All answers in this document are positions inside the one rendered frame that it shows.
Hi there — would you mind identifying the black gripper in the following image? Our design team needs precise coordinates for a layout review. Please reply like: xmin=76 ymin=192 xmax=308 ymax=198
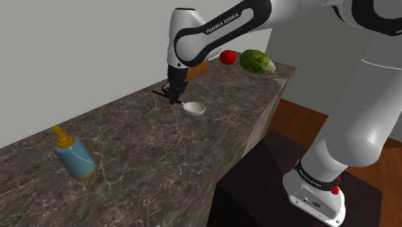
xmin=161 ymin=64 xmax=189 ymax=106

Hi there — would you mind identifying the white ladle with black handle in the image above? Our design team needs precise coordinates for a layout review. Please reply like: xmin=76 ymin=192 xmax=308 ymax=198
xmin=152 ymin=90 xmax=207 ymax=119

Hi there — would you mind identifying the brown bread loaf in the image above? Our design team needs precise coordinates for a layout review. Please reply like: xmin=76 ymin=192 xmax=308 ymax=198
xmin=186 ymin=57 xmax=209 ymax=81

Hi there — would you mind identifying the red tomato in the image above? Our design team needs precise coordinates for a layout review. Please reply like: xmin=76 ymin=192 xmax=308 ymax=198
xmin=219 ymin=50 xmax=237 ymax=66

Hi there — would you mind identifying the green lettuce head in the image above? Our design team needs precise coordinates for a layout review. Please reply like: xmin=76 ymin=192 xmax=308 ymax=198
xmin=239 ymin=49 xmax=276 ymax=75

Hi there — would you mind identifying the blue bottle with orange pump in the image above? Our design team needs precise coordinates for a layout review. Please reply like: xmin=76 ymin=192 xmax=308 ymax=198
xmin=52 ymin=125 xmax=97 ymax=181

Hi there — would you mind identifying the dark robot stand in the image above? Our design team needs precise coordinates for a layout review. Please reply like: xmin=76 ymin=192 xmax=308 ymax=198
xmin=207 ymin=129 xmax=383 ymax=227

